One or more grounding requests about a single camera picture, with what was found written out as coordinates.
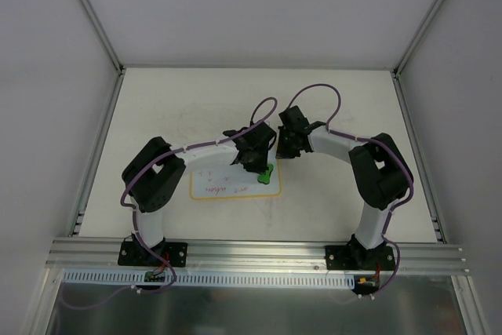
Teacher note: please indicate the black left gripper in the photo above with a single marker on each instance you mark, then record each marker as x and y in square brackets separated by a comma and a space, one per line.
[255, 158]

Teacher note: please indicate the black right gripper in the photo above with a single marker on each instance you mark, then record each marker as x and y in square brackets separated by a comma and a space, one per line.
[286, 147]

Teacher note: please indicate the green bone-shaped eraser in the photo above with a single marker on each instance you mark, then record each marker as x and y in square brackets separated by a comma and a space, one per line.
[265, 178]

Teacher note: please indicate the yellow framed small whiteboard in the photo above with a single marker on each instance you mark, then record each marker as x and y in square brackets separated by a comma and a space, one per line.
[230, 182]

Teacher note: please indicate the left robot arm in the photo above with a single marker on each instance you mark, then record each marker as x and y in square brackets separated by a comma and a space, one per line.
[152, 177]

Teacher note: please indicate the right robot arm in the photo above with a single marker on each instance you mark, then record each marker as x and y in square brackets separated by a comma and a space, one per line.
[383, 179]

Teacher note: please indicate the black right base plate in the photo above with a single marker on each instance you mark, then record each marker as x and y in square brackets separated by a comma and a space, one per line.
[359, 259]

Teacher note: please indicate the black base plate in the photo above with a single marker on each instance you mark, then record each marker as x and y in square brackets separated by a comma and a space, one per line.
[132, 254]
[359, 259]

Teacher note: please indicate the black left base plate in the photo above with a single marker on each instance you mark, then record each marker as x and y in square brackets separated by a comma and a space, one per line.
[132, 254]

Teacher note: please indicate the aluminium mounting rail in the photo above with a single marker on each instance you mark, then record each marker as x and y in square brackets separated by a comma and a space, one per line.
[257, 256]

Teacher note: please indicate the white slotted cable duct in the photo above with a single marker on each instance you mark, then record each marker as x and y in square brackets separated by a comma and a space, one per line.
[210, 279]

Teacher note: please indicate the left aluminium frame post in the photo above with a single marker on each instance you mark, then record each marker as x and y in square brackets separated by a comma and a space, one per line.
[97, 26]

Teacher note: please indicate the aluminium frame post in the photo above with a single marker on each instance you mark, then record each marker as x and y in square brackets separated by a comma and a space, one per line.
[97, 26]
[418, 36]

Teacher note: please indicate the right aluminium frame post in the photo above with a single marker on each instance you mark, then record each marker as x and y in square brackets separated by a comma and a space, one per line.
[418, 36]

